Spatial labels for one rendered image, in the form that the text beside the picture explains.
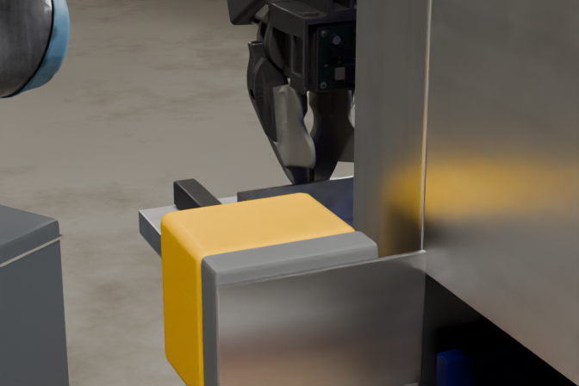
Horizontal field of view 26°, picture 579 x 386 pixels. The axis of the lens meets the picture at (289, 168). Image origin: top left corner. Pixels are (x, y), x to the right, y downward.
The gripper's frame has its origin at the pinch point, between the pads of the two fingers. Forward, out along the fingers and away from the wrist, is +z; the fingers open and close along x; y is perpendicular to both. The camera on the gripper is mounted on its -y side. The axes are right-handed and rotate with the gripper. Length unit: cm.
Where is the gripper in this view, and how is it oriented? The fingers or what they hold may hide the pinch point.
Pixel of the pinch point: (306, 177)
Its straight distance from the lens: 94.1
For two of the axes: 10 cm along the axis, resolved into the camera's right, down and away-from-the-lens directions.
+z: 0.0, 9.5, 3.3
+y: 4.0, 3.0, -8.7
